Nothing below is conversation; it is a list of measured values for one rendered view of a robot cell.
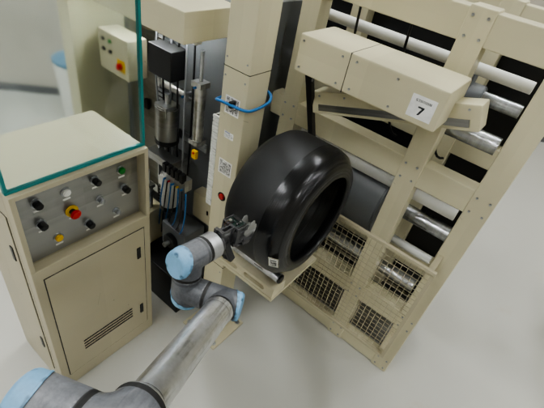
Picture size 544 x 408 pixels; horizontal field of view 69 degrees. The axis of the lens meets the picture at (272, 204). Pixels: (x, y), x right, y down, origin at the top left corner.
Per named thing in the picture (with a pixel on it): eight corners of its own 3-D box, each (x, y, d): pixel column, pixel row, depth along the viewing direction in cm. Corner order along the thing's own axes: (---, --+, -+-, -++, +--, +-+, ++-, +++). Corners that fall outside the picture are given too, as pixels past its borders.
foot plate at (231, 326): (182, 322, 249) (183, 320, 248) (213, 298, 267) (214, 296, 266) (213, 350, 238) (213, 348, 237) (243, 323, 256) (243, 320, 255)
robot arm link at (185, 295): (197, 318, 123) (201, 288, 117) (163, 306, 125) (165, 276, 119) (210, 299, 131) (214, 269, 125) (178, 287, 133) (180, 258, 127)
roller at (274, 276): (224, 240, 188) (218, 241, 184) (227, 231, 187) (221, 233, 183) (282, 282, 174) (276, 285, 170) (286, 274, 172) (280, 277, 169)
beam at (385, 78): (291, 70, 162) (299, 31, 152) (325, 60, 179) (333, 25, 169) (431, 133, 137) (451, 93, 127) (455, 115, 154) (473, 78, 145)
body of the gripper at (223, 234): (251, 224, 133) (226, 237, 124) (245, 244, 137) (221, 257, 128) (234, 212, 136) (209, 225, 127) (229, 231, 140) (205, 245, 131)
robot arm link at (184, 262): (162, 272, 120) (163, 245, 115) (193, 255, 129) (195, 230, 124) (183, 288, 116) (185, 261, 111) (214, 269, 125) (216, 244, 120)
